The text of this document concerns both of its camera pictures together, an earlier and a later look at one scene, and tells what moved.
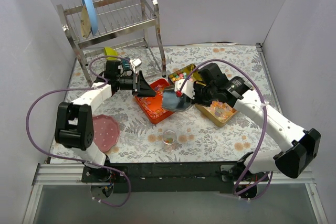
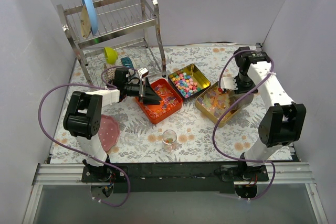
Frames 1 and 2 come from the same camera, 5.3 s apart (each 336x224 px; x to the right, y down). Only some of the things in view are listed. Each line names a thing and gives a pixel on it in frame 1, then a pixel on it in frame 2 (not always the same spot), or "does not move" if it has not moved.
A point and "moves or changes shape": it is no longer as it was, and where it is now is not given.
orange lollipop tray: (152, 106) does not move
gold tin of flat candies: (218, 113) does not move
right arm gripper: (197, 93) → (238, 88)
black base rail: (203, 177) does not move
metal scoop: (170, 101) moves or changes shape
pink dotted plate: (106, 131) does not move
